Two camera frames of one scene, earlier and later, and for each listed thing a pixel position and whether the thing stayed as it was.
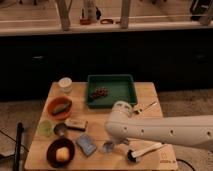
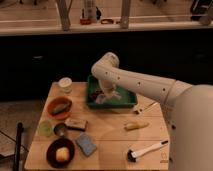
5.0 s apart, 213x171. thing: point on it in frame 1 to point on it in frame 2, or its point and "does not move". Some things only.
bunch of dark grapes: [100, 92] does not move
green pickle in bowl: [60, 108] does not move
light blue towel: [108, 147] to [100, 98]
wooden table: [70, 136] does not move
